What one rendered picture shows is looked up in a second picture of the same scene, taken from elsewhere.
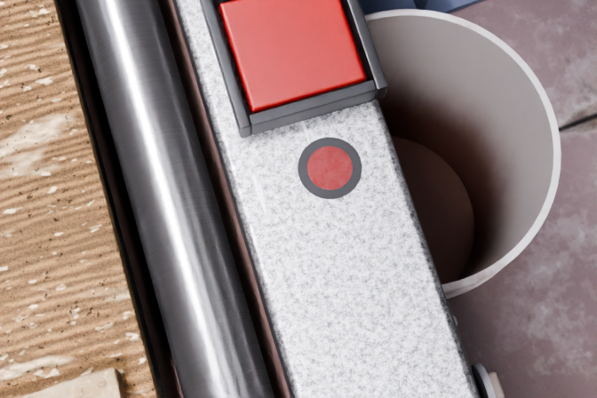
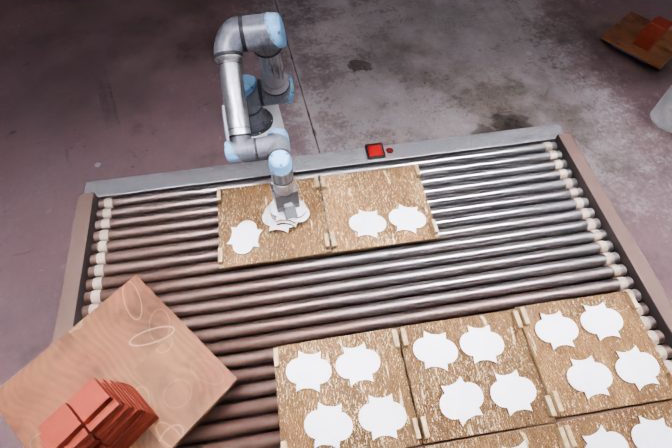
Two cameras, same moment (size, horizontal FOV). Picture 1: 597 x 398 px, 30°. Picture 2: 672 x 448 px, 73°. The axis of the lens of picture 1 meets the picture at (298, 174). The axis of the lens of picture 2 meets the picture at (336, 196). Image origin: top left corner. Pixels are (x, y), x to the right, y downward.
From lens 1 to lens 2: 1.62 m
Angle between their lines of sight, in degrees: 34
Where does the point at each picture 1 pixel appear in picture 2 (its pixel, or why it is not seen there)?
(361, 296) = (404, 149)
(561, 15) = not seen: hidden behind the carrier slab
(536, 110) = not seen: hidden behind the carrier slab
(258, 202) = (393, 157)
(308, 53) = (377, 149)
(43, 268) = (401, 173)
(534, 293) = not seen: hidden behind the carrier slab
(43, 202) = (393, 173)
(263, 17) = (372, 152)
